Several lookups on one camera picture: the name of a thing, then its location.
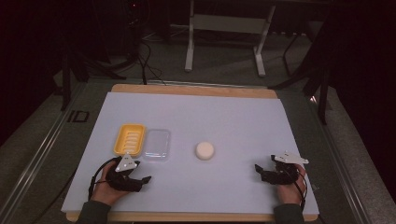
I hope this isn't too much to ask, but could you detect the white metal desk frame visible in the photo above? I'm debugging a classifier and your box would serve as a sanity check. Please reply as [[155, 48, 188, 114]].
[[184, 0, 277, 78]]

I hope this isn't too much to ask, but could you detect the black floor cable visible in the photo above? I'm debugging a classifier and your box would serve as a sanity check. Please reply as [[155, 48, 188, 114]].
[[135, 39, 167, 86]]

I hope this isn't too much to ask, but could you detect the metal floor rail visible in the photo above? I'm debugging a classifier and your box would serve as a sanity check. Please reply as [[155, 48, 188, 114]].
[[305, 92, 372, 224], [0, 81, 89, 224]]

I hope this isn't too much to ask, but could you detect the white table mat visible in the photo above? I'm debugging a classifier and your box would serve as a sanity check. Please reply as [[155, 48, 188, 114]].
[[61, 91, 320, 216]]

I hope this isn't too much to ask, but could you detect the yellow soap dish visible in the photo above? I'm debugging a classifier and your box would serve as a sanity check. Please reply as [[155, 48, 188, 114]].
[[113, 123, 147, 158]]

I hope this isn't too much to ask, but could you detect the black metal stand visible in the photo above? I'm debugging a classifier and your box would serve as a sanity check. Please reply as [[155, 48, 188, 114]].
[[268, 18, 332, 126]]

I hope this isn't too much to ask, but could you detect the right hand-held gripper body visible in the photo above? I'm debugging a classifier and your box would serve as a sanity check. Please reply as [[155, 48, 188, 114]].
[[261, 150, 310, 186]]

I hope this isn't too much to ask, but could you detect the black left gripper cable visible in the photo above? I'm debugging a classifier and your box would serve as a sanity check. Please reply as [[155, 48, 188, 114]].
[[88, 157, 118, 201]]

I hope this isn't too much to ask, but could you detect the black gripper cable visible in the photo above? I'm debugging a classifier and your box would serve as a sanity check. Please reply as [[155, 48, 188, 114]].
[[88, 157, 118, 201], [291, 173, 309, 213]]

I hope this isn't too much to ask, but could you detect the round white soap bar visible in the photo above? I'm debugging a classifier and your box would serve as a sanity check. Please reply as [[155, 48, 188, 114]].
[[194, 141, 216, 161]]

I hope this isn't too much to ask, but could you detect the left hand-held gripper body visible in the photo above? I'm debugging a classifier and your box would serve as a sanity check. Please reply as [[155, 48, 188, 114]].
[[105, 152, 145, 193]]

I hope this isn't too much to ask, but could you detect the clear plastic lid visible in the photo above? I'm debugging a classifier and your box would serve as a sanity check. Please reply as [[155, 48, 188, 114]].
[[142, 128, 172, 163]]

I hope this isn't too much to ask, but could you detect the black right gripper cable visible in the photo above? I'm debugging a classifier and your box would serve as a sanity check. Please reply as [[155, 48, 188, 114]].
[[291, 173, 309, 213]]

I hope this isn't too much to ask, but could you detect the person's right hand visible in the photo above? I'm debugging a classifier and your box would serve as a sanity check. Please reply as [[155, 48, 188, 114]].
[[276, 164, 308, 205]]

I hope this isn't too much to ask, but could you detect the wooden table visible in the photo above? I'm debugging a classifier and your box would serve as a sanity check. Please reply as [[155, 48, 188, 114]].
[[65, 83, 319, 223]]

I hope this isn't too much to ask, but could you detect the person's left hand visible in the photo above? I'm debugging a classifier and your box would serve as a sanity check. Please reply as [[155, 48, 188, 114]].
[[91, 160, 132, 207]]

